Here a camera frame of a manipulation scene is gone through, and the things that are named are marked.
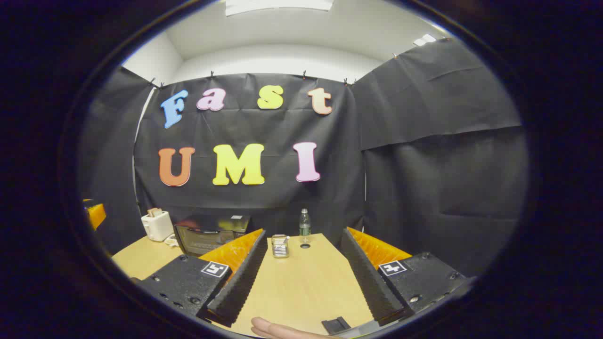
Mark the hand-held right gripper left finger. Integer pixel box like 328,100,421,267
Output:
137,229,268,328

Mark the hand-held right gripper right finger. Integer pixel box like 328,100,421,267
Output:
340,227,469,326

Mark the black electric oven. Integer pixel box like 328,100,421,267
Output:
174,214,252,257

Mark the white toaster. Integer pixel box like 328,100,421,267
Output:
141,210,175,242

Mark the green plastic water bottle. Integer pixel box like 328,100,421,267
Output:
299,209,312,244

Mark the black backdrop cloth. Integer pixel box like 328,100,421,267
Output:
78,38,530,278

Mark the long ceiling light panel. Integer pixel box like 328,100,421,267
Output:
225,0,335,17

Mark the metal wire utensil holder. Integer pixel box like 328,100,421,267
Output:
271,234,290,258

